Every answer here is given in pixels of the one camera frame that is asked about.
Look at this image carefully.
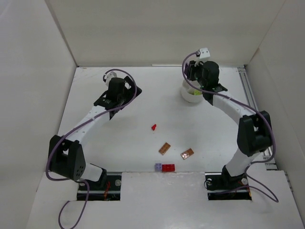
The red rectangular lego brick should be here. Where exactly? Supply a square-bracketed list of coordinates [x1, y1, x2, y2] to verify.
[162, 164, 175, 172]

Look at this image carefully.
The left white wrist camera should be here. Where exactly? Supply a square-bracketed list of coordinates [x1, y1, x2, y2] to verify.
[103, 71, 117, 83]

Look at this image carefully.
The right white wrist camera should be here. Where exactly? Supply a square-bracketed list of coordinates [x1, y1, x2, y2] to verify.
[196, 48, 211, 62]

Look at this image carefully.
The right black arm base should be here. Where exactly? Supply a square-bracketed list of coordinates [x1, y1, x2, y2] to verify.
[203, 167, 252, 200]

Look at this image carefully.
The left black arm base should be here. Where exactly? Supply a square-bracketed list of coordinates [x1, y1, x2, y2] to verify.
[80, 167, 122, 201]

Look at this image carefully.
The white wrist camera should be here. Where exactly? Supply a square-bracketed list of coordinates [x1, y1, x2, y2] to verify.
[196, 48, 211, 62]
[103, 71, 117, 83]

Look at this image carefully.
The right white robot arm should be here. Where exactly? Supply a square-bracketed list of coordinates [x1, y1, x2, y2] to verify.
[183, 61, 275, 191]

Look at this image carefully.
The brown orange lego plate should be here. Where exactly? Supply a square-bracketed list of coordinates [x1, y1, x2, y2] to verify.
[181, 148, 194, 160]

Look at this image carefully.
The white round divided container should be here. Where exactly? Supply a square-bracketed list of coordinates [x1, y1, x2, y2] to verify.
[180, 80, 203, 104]

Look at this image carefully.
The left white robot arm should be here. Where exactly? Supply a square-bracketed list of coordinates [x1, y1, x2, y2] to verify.
[46, 72, 142, 186]

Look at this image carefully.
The pale lavender lego brick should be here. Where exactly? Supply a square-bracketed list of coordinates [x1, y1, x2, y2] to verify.
[154, 163, 162, 171]

